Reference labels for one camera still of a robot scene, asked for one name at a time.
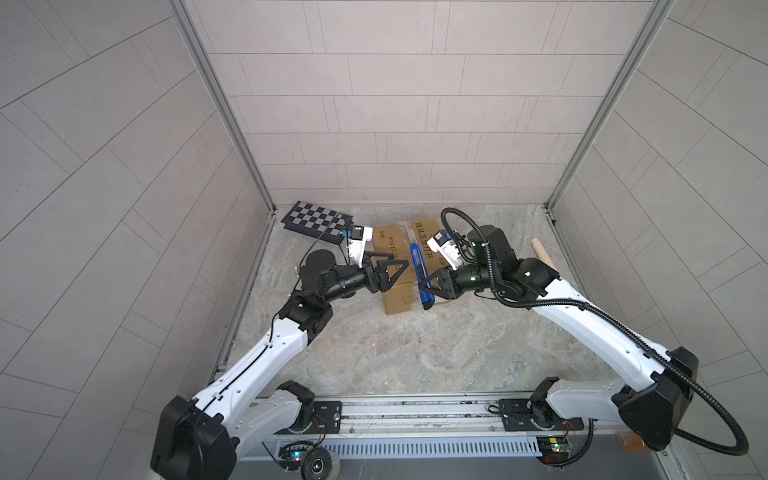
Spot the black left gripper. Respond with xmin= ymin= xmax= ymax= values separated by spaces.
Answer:
xmin=315 ymin=253 xmax=404 ymax=307

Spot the blue box cutter knife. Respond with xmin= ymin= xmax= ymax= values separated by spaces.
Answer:
xmin=410 ymin=243 xmax=435 ymax=310

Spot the brown cardboard express box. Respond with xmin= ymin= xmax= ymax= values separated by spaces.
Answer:
xmin=373 ymin=217 xmax=448 ymax=315

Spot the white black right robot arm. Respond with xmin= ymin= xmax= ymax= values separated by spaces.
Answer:
xmin=419 ymin=225 xmax=698 ymax=450

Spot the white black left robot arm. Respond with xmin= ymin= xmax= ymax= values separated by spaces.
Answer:
xmin=150 ymin=249 xmax=409 ymax=479

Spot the black white chessboard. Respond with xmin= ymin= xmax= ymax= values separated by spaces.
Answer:
xmin=281 ymin=201 xmax=353 ymax=245

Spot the green circuit board right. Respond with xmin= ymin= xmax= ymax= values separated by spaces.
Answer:
xmin=536 ymin=436 xmax=571 ymax=465

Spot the round black speaker device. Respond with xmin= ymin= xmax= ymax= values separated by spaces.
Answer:
xmin=278 ymin=441 xmax=341 ymax=480

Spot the brown jar black lid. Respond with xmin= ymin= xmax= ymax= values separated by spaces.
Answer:
xmin=617 ymin=431 xmax=651 ymax=453

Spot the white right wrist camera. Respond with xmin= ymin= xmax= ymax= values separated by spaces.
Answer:
xmin=427 ymin=230 xmax=464 ymax=271

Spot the cream plastic handle tool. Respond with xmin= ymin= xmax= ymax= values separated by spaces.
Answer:
xmin=531 ymin=238 xmax=557 ymax=270

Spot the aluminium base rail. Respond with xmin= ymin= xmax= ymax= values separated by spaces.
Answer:
xmin=235 ymin=393 xmax=680 ymax=479

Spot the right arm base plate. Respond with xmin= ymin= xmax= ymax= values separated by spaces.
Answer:
xmin=496 ymin=399 xmax=585 ymax=432

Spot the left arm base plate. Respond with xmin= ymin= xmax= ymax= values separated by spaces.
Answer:
xmin=276 ymin=401 xmax=343 ymax=435

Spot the aluminium corner post left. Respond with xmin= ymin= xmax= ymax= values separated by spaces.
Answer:
xmin=167 ymin=0 xmax=276 ymax=216

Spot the aluminium corner post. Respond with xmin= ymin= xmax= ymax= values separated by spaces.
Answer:
xmin=545 ymin=0 xmax=675 ymax=214
xmin=167 ymin=0 xmax=276 ymax=216

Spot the black corrugated cable conduit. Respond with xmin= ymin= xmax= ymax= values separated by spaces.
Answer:
xmin=439 ymin=206 xmax=750 ymax=457

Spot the aluminium corner post right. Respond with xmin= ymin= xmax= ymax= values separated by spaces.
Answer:
xmin=545 ymin=0 xmax=675 ymax=214

